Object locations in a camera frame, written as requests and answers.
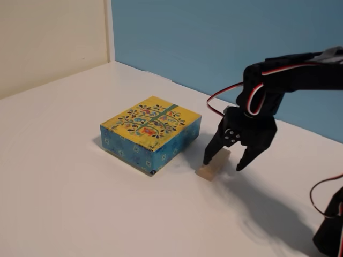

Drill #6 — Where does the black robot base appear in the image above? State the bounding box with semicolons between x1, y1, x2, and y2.
312;186;343;257

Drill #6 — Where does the yellow and blue floral box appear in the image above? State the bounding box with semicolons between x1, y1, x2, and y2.
100;95;202;177

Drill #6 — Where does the wooden Jenga block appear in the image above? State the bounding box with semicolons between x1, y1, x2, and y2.
197;149;232;182

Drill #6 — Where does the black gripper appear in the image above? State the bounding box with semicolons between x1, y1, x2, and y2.
203;105;279;172

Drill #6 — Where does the red black looped cable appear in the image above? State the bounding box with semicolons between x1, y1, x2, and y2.
309;173;343;219

